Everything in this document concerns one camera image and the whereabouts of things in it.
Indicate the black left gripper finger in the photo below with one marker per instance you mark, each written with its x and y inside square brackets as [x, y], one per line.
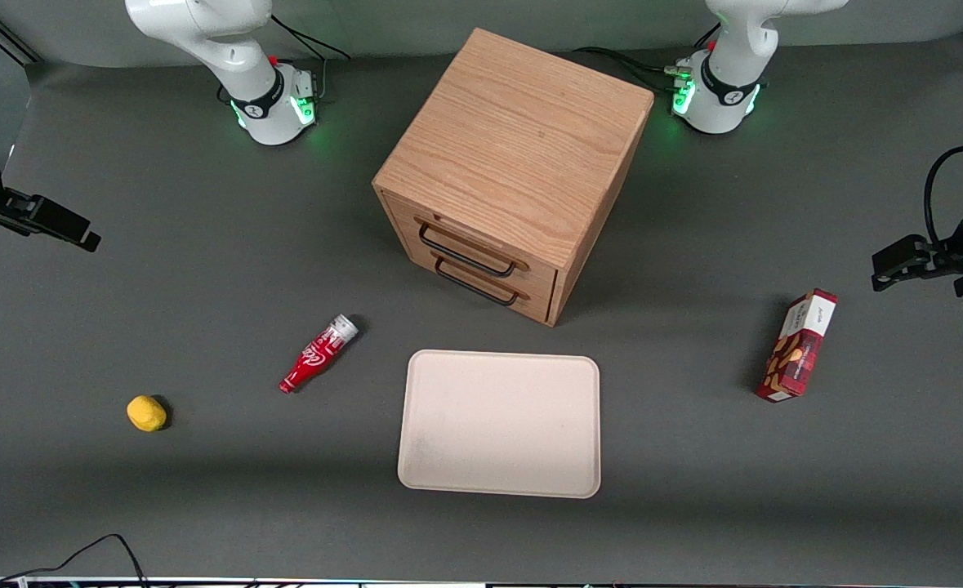
[883, 283]
[902, 255]

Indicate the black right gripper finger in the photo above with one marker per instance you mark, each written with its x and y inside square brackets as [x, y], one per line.
[60, 219]
[89, 242]

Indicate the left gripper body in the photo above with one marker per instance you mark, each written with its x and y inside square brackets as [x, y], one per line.
[949, 246]

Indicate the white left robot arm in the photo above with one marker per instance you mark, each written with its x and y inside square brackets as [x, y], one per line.
[726, 73]

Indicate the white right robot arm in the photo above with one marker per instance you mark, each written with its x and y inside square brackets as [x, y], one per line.
[203, 41]

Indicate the wooden drawer cabinet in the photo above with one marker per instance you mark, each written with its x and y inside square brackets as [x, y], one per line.
[522, 139]

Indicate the red cookie box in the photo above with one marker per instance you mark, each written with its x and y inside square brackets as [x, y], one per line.
[800, 347]

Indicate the yellow lemon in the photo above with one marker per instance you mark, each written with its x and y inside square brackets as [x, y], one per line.
[146, 413]

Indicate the red cola bottle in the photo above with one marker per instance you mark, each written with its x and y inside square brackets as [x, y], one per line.
[318, 353]

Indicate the beige plastic tray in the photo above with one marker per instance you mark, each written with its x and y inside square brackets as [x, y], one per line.
[499, 425]

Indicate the aluminium frame bar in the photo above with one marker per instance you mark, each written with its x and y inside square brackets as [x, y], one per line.
[3, 37]

